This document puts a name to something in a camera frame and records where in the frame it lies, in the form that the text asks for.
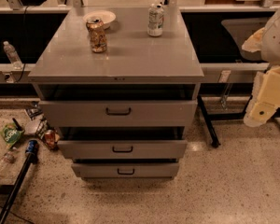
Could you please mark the crushed gold soda can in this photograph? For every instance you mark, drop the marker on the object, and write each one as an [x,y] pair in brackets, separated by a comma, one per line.
[95,27]

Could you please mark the red soda can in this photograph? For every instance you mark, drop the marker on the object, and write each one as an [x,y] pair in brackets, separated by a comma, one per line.
[50,139]

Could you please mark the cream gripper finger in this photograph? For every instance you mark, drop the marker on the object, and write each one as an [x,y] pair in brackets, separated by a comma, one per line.
[257,113]
[254,42]

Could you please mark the grey top drawer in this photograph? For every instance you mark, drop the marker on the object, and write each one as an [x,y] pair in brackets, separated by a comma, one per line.
[119,113]

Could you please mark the green snack bag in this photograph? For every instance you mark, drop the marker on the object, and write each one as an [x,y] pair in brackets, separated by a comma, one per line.
[11,134]

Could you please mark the white ceramic bowl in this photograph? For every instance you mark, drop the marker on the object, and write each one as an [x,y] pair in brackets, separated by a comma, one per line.
[106,16]

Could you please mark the clear bottle on floor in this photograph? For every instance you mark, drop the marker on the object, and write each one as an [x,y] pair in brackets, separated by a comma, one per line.
[6,164]

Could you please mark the clear plastic water bottle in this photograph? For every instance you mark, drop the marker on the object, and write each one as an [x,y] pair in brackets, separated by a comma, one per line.
[13,56]

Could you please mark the black pole blue grip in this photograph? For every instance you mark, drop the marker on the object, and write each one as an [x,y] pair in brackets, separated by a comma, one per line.
[31,157]

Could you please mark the grey bottom drawer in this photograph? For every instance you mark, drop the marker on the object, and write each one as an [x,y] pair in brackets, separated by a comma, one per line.
[126,170]

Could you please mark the dark snack packet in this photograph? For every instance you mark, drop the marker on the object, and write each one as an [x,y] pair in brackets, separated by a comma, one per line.
[34,110]

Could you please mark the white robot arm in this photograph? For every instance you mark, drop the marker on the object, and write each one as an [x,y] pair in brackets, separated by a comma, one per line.
[270,51]

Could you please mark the white green soda can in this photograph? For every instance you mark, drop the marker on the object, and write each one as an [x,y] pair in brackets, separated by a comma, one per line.
[155,20]

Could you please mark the grey metal drawer cabinet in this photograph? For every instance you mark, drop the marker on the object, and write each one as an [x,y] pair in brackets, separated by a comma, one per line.
[135,67]

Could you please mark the grey drawer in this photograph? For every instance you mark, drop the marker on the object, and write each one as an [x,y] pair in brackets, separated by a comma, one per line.
[130,149]
[126,170]
[119,113]

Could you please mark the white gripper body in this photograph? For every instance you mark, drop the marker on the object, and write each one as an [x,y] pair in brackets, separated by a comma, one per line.
[276,41]

